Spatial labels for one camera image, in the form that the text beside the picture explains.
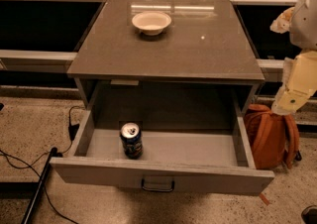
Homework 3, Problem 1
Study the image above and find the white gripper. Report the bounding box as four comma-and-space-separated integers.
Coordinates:
269, 7, 317, 115

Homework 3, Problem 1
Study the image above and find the blue pepsi can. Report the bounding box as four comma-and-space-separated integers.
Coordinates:
120, 122, 143, 159

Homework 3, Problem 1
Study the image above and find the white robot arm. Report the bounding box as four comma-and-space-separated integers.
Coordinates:
269, 0, 317, 115

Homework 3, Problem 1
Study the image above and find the open grey top drawer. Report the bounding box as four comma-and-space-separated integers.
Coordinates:
50, 80, 275, 197

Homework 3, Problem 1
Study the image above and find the grey cabinet with counter top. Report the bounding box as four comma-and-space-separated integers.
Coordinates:
67, 0, 264, 115

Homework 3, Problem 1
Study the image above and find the orange backpack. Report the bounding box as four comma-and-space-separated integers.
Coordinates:
244, 104, 299, 169

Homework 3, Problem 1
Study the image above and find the white paper bowl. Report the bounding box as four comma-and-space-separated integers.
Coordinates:
132, 11, 171, 36

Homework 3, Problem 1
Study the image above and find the dark shoe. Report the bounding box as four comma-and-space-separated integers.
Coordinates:
301, 205, 317, 224

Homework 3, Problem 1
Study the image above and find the black power adapter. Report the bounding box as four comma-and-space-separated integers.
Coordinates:
68, 124, 79, 141

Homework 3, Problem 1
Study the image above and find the black pole on floor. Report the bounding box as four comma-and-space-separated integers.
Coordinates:
21, 147, 57, 224

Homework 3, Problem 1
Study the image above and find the black metal drawer handle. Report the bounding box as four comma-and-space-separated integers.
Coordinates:
141, 179, 175, 193

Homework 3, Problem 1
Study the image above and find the black cable on floor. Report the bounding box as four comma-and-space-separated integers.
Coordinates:
0, 105, 85, 224

